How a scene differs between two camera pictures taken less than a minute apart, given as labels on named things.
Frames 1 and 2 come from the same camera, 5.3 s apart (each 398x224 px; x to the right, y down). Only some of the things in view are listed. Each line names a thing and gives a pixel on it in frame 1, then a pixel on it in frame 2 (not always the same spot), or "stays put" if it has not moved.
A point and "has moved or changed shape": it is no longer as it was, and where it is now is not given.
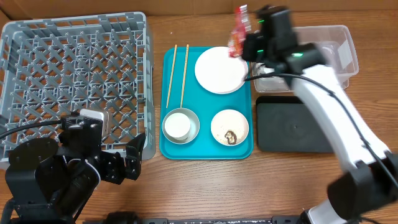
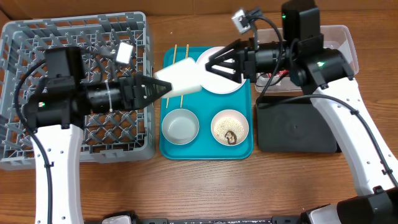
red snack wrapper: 241,27 has moved or changed shape
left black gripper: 115,173 to 132,92
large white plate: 219,72 stays put
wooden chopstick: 185,69 stays put
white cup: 177,125 to 183,76
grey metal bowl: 194,123 stays put
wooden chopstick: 171,76 stays put
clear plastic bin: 341,59 stays put
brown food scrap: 231,137 stays put
